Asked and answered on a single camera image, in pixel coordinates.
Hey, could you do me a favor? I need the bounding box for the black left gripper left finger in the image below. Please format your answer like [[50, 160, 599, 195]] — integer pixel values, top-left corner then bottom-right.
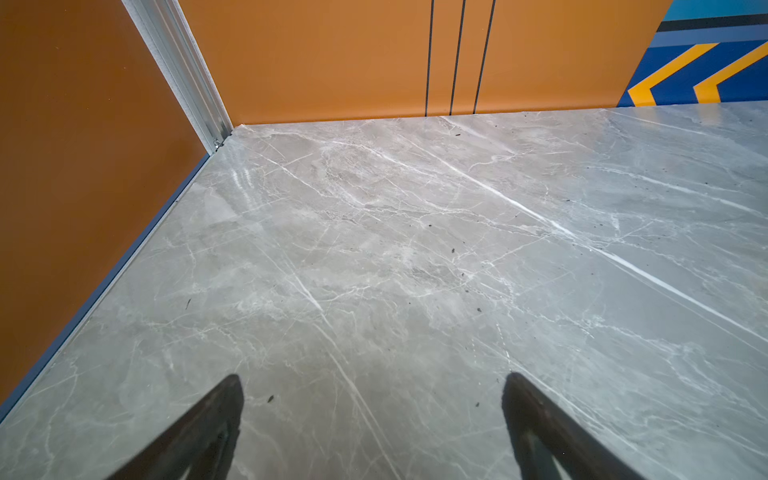
[[110, 374, 244, 479]]

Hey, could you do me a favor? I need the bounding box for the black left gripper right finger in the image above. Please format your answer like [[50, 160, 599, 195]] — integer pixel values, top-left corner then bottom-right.
[[501, 372, 642, 479]]

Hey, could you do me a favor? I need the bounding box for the aluminium corner post left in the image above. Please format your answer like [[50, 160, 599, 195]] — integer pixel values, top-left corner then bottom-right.
[[122, 0, 233, 155]]

